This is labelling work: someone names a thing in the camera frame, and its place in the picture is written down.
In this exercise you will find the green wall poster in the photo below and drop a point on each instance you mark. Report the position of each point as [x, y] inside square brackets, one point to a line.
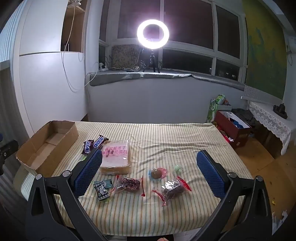
[263, 46]

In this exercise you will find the white window frame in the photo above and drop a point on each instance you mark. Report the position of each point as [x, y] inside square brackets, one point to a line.
[214, 27]

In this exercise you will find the small green candy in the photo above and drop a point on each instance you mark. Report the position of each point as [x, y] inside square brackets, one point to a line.
[178, 168]

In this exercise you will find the sliced bread package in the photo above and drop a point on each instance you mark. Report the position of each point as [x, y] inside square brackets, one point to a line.
[116, 160]

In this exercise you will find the dark cloth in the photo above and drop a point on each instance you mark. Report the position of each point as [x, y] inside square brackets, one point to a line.
[242, 115]

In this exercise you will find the brown ball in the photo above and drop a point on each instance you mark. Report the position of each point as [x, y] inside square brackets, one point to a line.
[157, 173]

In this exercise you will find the red cardboard box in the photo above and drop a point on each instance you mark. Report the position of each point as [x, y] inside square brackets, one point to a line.
[231, 133]

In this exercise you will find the white wardrobe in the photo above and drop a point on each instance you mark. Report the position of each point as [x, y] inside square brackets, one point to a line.
[46, 92]

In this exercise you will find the white lace tablecloth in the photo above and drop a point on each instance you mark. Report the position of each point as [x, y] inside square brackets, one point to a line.
[268, 120]

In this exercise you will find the clear red-edged snack packet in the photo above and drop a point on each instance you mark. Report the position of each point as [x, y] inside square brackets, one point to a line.
[128, 184]
[172, 191]

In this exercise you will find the black tripod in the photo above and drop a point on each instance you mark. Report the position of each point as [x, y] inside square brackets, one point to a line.
[151, 58]

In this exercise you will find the white power strip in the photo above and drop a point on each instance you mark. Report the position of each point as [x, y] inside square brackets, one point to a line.
[103, 66]

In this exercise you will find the green gift bag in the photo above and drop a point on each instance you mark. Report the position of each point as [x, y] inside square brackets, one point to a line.
[211, 111]

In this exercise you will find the green lid jelly cup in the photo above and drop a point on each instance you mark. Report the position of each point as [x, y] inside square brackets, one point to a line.
[83, 158]

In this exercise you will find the patterned board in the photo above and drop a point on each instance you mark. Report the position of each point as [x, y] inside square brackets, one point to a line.
[124, 56]

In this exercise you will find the brown chocolate bar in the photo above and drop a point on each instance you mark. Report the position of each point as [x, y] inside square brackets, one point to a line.
[100, 141]
[87, 146]

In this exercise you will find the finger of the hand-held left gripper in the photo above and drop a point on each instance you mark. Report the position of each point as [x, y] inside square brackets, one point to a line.
[10, 148]

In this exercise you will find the dark ornament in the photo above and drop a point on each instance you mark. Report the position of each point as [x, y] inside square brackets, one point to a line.
[280, 110]

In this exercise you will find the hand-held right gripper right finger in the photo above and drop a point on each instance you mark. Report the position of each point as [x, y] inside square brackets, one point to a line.
[211, 175]

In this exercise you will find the grey windowsill cushion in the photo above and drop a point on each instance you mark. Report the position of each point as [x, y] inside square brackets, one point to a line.
[161, 74]

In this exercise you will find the small teal snack packet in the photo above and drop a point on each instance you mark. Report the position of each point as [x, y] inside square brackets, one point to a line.
[107, 183]

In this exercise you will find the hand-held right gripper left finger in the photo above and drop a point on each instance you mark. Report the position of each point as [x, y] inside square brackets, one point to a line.
[89, 173]

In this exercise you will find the brown cardboard box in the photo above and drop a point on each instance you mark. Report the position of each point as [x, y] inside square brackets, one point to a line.
[57, 129]

